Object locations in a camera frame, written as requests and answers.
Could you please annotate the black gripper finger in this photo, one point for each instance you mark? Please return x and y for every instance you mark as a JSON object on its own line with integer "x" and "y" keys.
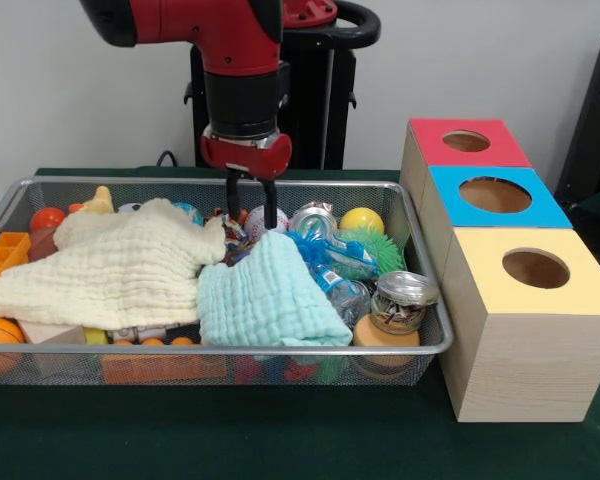
{"x": 232, "y": 197}
{"x": 270, "y": 205}

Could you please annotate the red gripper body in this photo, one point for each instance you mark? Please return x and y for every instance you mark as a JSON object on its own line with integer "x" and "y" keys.
{"x": 250, "y": 157}

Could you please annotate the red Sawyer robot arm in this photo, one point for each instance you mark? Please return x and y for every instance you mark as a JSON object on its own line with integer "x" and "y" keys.
{"x": 220, "y": 30}

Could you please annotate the silver mesh bin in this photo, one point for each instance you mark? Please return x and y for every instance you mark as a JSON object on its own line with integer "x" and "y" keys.
{"x": 280, "y": 362}

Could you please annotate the wooden three-hole box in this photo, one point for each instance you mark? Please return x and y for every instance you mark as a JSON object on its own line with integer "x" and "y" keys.
{"x": 530, "y": 350}

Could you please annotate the white baseball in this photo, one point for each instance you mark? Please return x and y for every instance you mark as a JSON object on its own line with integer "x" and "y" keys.
{"x": 254, "y": 222}

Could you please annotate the yellow ball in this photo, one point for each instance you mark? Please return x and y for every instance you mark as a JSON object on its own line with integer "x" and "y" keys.
{"x": 362, "y": 220}

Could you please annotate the mint green muslin cloth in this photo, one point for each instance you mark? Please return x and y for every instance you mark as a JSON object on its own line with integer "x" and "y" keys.
{"x": 270, "y": 300}

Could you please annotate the green spiky ball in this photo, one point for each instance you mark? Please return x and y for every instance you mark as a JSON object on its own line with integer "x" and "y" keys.
{"x": 375, "y": 250}

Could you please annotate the yellow rubber duck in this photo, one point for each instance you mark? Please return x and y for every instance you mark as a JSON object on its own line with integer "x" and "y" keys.
{"x": 101, "y": 197}

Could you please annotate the cream muslin cloth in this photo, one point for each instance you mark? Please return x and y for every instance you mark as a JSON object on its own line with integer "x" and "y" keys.
{"x": 105, "y": 265}

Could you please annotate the crushed drink can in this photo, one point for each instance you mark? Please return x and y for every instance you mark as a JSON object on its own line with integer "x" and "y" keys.
{"x": 405, "y": 300}

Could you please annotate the red-orange ball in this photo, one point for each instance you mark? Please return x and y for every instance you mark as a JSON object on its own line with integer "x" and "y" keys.
{"x": 49, "y": 219}

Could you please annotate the dark green table cloth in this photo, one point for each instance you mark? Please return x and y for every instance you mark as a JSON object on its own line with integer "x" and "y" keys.
{"x": 230, "y": 435}

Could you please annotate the orange plastic grid tray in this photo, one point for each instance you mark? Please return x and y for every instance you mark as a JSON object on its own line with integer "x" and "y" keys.
{"x": 2, "y": 255}

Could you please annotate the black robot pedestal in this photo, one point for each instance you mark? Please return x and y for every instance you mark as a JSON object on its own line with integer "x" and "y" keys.
{"x": 340, "y": 100}

